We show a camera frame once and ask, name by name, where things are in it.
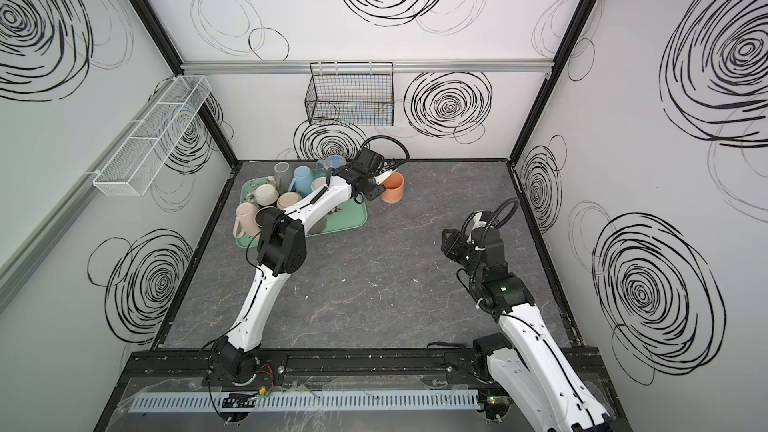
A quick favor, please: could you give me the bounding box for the black corner frame post right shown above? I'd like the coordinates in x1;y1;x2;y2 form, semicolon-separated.
507;0;598;167

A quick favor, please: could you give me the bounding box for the black corner frame post left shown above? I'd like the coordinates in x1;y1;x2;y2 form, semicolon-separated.
128;0;239;169

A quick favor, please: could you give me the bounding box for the aluminium wall rail left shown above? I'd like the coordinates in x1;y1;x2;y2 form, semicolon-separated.
1;75;176;313

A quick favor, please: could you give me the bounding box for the white mug red inside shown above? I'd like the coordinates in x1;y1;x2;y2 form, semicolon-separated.
311;177;327;191

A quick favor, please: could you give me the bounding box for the black corner frame post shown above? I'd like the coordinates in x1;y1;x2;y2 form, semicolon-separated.
507;0;598;167
128;0;239;169

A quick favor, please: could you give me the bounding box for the blue butterfly mug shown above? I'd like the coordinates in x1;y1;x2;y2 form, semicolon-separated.
315;155;346;176

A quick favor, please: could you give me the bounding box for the black wire basket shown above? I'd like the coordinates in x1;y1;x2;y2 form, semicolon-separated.
304;73;395;126

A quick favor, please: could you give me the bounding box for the white wire wall shelf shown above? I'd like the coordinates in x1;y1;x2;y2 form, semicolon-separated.
92;75;212;197

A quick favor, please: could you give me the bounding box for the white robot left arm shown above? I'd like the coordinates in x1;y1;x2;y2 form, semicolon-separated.
210;147;407;386

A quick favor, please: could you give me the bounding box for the aluminium wall rail back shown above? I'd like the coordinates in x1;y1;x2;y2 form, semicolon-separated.
181;58;554;75

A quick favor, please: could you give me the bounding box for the white slotted cable duct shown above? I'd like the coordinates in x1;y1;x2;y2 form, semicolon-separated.
128;389;481;413

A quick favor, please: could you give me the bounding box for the beige mug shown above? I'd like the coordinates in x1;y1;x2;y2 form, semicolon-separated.
276;192;303;210

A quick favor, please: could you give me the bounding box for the peach mug grey base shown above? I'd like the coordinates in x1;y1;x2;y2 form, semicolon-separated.
381;172;405;204

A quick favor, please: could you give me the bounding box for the light blue mug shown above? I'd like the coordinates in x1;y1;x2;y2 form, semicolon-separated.
288;166;314;197

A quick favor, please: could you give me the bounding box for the aluminium wall rail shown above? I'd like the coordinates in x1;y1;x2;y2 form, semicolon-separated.
1;75;176;313
181;58;554;75

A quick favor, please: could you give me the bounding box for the pale pink mug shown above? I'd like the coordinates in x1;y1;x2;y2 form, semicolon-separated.
232;202;260;239

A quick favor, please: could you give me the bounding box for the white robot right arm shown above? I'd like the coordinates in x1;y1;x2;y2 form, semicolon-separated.
441;211;611;431

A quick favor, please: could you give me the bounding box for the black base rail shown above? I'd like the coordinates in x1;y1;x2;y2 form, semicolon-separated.
119;344;607;385

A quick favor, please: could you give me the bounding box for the mint green floral tray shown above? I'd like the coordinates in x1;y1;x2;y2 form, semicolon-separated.
239;176;368;236

